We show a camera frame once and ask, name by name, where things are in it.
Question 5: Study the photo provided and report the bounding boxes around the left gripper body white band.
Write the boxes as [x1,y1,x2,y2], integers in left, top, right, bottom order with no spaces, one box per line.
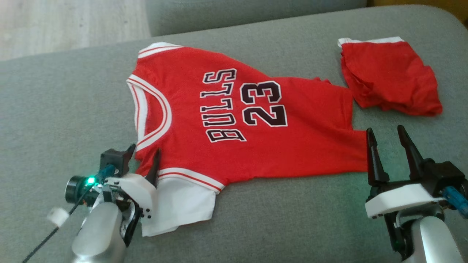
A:
[104,173,158,247]

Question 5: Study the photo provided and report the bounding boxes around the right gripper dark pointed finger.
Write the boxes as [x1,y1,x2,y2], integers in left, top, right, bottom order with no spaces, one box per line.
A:
[397,125,425,180]
[366,127,390,188]

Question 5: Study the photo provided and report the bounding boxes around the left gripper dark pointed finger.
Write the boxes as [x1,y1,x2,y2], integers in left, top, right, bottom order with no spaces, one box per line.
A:
[126,143,137,173]
[145,148,162,189]

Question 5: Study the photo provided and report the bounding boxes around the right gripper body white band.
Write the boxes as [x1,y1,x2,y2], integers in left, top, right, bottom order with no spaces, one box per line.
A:
[365,179,445,261]

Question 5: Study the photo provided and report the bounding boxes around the red shorts with white stripe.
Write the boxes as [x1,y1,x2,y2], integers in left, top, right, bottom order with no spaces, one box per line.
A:
[337,36,443,117]

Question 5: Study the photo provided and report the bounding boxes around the red Bulls 23 jersey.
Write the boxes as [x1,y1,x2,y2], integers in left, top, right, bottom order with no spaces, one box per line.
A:
[126,41,368,237]

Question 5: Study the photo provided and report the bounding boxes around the small white cylinder cap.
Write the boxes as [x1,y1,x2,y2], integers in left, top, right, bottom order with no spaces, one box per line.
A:
[46,207,70,227]

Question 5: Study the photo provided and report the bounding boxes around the grey fabric sofa seat cushion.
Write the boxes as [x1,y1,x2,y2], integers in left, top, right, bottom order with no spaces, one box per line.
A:
[0,4,468,263]

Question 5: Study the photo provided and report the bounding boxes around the grey fabric sofa back cushion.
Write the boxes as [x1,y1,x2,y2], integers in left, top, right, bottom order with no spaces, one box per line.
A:
[145,0,368,37]

